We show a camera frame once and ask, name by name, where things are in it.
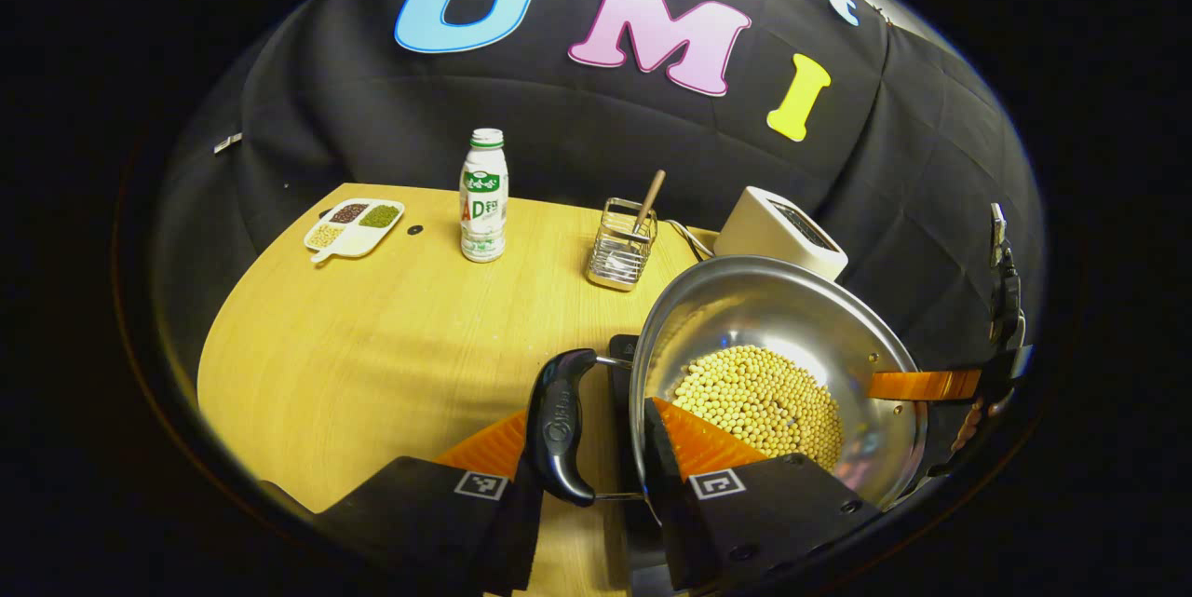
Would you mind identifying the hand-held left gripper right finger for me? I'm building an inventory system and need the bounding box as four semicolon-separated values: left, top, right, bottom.
643;397;886;590

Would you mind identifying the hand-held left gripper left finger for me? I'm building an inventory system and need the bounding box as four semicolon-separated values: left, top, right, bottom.
261;411;550;596

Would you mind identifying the black induction cooktop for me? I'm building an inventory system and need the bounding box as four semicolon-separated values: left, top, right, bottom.
607;333;671;579

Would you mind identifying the pile of yellow soybeans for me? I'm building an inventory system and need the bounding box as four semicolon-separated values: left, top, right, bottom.
670;346;847;472

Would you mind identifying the steel pot with black handles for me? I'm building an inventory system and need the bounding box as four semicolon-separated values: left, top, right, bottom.
524;254;930;523

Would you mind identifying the white toaster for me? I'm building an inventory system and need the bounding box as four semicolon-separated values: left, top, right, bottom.
713;186;849;281

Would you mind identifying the white divided dish with beans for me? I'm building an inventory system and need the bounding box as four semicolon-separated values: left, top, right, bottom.
304;197;406;263

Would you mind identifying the white drink bottle green label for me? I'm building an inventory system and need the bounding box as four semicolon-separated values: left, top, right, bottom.
458;129;510;264

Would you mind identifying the wire mesh utensil basket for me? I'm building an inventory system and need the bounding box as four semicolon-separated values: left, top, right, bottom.
586;197;658;292

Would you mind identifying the white toaster cable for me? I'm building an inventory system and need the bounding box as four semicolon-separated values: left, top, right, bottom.
666;220;715;261

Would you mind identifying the wooden-handled spoon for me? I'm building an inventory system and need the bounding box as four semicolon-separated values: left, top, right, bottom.
633;170;668;235

